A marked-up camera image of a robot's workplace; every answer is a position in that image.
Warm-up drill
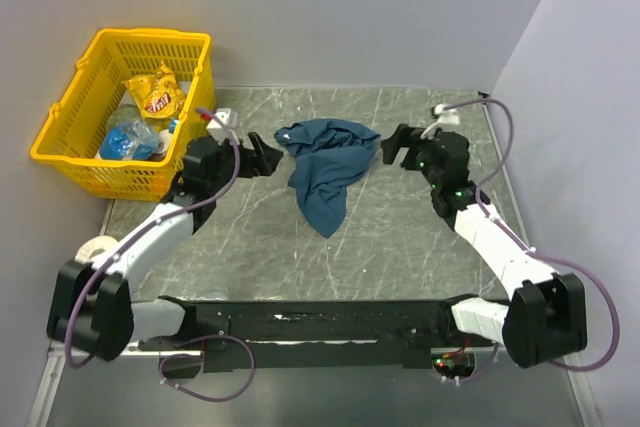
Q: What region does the blue plastic bag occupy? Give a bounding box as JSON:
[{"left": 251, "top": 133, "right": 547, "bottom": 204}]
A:
[{"left": 98, "top": 119, "right": 160, "bottom": 161}]

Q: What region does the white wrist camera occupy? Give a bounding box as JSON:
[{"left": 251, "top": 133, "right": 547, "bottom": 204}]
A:
[
  {"left": 420, "top": 104, "right": 460, "bottom": 140},
  {"left": 206, "top": 108, "right": 239, "bottom": 143}
]

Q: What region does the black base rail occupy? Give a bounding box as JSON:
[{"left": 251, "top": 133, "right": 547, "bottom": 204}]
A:
[{"left": 138, "top": 300, "right": 492, "bottom": 373}]

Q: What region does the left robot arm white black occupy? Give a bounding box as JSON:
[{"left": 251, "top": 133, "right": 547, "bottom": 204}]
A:
[{"left": 46, "top": 132, "right": 283, "bottom": 366}]

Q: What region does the toilet paper roll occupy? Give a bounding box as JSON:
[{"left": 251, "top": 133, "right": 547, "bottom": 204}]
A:
[{"left": 74, "top": 235, "right": 118, "bottom": 264}]

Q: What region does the yellow plastic basket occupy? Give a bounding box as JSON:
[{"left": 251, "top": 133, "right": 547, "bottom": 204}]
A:
[{"left": 30, "top": 28, "right": 215, "bottom": 201}]

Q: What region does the blue t-shirt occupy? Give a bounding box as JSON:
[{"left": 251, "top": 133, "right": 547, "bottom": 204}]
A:
[{"left": 274, "top": 118, "right": 380, "bottom": 238}]

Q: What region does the small white bottle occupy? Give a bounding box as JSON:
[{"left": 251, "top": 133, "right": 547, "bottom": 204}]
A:
[{"left": 155, "top": 119, "right": 179, "bottom": 155}]

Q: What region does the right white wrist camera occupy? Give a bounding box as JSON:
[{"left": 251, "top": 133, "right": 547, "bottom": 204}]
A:
[{"left": 420, "top": 104, "right": 460, "bottom": 140}]

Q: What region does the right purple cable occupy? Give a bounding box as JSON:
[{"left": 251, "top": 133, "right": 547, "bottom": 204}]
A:
[{"left": 439, "top": 98, "right": 621, "bottom": 388}]

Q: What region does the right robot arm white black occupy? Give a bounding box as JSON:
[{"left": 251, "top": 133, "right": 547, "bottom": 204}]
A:
[{"left": 381, "top": 124, "right": 587, "bottom": 368}]

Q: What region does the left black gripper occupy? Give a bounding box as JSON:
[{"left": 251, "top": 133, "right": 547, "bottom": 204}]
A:
[{"left": 208, "top": 132, "right": 283, "bottom": 193}]

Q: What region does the yellow snack bag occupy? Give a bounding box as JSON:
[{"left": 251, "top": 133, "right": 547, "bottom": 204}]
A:
[{"left": 124, "top": 60, "right": 187, "bottom": 122}]

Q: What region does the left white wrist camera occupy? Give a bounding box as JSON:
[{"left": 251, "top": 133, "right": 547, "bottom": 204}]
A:
[{"left": 206, "top": 108, "right": 239, "bottom": 143}]

